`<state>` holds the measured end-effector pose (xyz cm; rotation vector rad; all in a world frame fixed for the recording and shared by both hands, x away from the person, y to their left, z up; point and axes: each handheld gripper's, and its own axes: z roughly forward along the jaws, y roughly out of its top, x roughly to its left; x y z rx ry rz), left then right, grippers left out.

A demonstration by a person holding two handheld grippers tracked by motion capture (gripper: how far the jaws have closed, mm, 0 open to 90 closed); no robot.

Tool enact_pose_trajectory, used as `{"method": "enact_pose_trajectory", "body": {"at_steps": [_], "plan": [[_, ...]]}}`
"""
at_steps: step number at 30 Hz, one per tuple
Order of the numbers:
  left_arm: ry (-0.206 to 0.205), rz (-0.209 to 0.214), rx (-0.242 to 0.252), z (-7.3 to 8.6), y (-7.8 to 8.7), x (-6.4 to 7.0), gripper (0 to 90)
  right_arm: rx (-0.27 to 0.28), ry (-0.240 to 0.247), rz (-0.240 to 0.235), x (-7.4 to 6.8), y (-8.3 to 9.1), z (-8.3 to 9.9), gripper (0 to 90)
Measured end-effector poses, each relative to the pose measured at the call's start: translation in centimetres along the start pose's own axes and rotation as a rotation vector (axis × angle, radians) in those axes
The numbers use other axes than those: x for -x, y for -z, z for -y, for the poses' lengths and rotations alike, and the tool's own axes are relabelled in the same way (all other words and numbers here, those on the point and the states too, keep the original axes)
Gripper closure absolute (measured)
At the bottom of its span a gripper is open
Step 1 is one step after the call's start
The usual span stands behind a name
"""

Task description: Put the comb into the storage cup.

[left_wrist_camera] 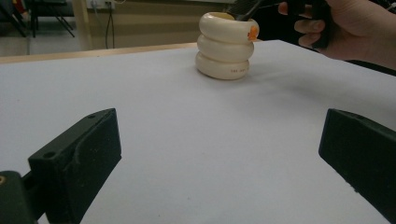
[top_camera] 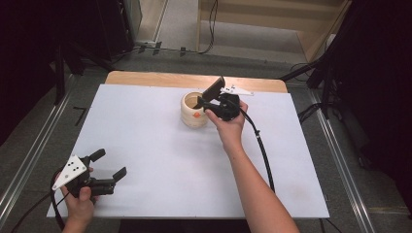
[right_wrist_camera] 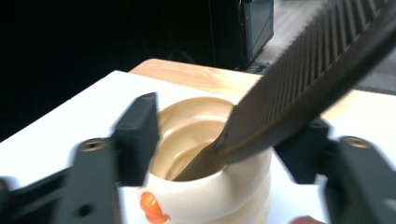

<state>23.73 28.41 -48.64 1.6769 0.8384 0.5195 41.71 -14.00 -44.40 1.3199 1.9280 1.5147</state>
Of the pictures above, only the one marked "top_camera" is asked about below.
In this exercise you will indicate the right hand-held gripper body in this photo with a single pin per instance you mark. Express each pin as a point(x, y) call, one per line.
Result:
point(228, 108)

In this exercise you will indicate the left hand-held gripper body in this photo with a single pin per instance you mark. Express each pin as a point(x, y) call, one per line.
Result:
point(73, 170)

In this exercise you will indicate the black spatula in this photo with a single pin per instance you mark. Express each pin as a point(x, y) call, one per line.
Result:
point(213, 90)

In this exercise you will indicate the cream utensil holder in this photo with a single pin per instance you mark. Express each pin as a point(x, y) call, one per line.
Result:
point(191, 117)

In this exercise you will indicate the person's right hand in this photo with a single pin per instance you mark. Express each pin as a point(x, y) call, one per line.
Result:
point(231, 132)

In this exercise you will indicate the person's left hand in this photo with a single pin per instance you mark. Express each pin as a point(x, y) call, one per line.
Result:
point(81, 208)

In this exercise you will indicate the white board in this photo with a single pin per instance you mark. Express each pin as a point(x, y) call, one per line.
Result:
point(162, 168)

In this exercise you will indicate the wooden table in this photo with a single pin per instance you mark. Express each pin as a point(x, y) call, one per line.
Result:
point(162, 79)

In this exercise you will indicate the wooden shelf unit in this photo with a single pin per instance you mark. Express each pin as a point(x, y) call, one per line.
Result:
point(259, 19)

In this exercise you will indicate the dark cabinet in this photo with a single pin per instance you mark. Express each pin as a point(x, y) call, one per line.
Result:
point(113, 26)

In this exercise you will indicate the black curtain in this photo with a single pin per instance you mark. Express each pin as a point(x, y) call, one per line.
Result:
point(22, 48)
point(379, 81)

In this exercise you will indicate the metal floor rail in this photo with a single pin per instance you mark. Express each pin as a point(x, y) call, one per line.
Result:
point(29, 152)
point(340, 161)

